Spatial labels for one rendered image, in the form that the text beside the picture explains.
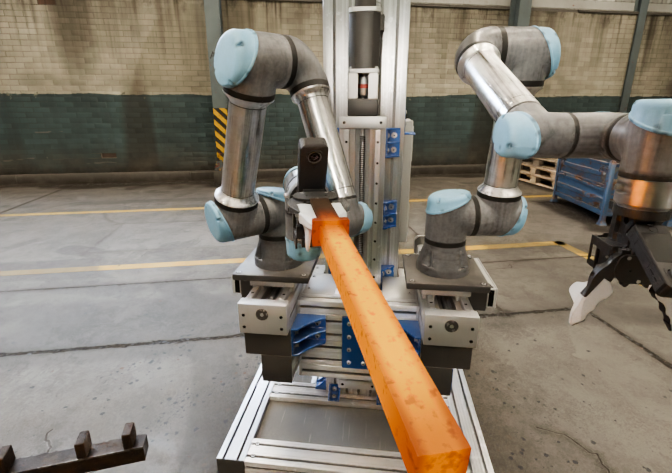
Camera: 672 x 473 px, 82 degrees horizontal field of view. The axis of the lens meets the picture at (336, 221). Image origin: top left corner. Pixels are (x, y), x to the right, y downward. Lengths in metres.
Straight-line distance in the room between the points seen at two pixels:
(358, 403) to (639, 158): 1.21
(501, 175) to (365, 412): 0.96
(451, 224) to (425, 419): 0.88
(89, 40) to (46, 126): 1.58
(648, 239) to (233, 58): 0.77
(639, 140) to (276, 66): 0.65
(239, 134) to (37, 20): 7.24
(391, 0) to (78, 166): 7.15
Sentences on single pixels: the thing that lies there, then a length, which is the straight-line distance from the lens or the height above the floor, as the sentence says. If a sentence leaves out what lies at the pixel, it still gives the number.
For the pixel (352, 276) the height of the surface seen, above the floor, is 1.13.
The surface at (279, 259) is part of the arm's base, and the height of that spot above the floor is 0.85.
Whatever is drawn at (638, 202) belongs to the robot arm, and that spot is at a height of 1.15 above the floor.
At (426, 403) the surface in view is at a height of 1.12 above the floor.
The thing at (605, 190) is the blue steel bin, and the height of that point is 0.39.
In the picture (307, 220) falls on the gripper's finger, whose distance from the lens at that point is 0.52.
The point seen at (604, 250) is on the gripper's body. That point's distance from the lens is 0.75.
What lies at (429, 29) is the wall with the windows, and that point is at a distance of 7.75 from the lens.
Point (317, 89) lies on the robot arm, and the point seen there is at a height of 1.32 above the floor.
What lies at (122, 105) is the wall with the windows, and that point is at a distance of 7.58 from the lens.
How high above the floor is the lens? 1.28
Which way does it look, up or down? 17 degrees down
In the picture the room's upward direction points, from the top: straight up
